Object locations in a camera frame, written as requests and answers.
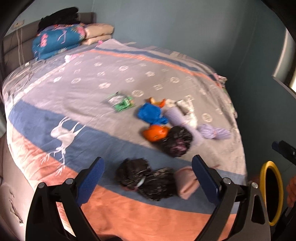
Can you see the floral cloth at bed corner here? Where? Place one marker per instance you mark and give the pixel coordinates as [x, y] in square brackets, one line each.
[221, 80]

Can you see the large orange peel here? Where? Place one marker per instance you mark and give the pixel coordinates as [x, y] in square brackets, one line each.
[155, 133]

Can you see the small orange peel piece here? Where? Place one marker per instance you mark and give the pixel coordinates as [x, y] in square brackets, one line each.
[159, 104]

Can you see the black purple crumpled bag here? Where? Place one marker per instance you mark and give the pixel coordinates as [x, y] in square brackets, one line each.
[177, 142]

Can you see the black crumpled bag front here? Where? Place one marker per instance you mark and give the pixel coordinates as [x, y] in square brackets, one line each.
[137, 175]

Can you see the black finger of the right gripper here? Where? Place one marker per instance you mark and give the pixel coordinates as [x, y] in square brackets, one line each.
[286, 150]

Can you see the beige folded blanket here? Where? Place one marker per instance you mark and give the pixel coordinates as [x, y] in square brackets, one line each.
[97, 32]

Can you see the lavender paper cupcake liner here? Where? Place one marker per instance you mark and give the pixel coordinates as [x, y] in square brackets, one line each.
[177, 118]

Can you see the pink crumpled paper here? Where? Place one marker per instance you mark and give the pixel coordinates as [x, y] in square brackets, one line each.
[186, 182]

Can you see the white crumpled paper wrapper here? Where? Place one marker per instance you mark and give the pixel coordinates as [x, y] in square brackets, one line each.
[185, 105]

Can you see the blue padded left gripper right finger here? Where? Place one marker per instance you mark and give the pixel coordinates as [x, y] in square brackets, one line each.
[208, 179]

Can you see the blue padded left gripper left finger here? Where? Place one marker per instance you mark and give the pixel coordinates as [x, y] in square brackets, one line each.
[87, 179]

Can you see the lavender crumpled wrapper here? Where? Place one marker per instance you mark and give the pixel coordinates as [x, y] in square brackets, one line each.
[210, 132]

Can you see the grey window frame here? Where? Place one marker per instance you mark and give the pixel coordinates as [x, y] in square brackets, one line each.
[284, 72]

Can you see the black clothing pile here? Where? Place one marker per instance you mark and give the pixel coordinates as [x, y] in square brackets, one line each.
[67, 16]

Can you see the grey patterned bed sheet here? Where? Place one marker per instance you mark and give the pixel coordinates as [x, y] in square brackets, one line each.
[59, 122]

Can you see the blue floral folded quilt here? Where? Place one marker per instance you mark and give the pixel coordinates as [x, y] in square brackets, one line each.
[57, 39]

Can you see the wall power socket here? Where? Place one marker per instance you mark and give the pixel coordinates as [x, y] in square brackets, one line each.
[18, 24]

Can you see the grey upholstered headboard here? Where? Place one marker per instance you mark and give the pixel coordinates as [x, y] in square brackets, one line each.
[16, 47]

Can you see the green snack wrapper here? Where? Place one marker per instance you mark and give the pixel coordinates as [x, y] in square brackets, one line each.
[121, 101]

